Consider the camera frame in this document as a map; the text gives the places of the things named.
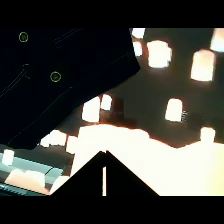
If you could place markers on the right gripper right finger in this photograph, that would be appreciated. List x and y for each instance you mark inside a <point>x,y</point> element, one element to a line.
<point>126,181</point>

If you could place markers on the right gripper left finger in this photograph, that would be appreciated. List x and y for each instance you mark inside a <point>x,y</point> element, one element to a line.
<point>86,180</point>

